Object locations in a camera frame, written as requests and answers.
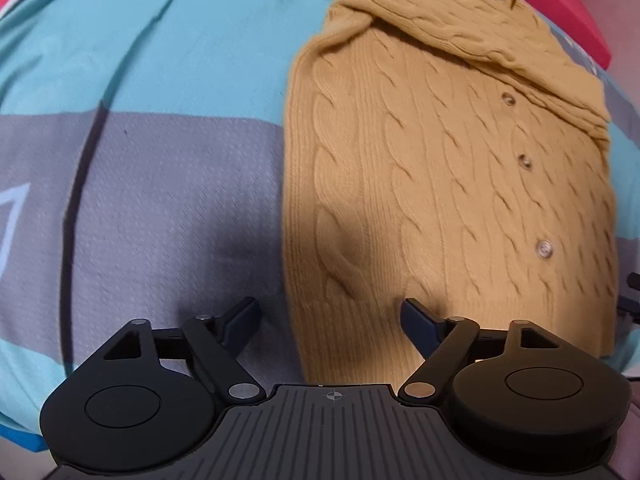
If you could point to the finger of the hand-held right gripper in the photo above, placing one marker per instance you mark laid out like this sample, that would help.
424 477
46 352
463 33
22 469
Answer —
631 300

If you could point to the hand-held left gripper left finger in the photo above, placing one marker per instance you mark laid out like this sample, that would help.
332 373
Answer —
242 320

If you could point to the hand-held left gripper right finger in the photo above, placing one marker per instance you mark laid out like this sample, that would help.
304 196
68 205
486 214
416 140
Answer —
417 322

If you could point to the blue grey patterned bed sheet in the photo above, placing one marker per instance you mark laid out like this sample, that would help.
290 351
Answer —
150 160

